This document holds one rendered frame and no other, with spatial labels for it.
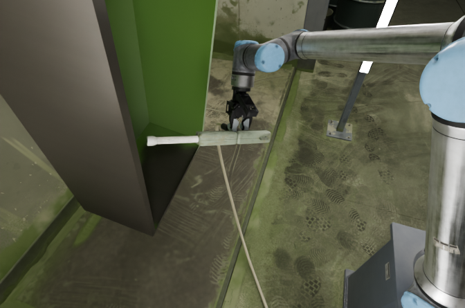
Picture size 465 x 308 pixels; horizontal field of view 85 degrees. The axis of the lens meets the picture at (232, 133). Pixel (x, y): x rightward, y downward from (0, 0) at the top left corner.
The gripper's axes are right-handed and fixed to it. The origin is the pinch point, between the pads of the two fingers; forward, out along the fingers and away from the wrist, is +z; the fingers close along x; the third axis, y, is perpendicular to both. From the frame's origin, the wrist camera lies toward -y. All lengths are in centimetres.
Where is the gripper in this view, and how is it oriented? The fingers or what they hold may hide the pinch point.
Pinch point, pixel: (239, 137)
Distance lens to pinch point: 103.4
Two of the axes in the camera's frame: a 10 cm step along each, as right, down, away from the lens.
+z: -1.0, 9.6, 2.6
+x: -8.9, 0.3, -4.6
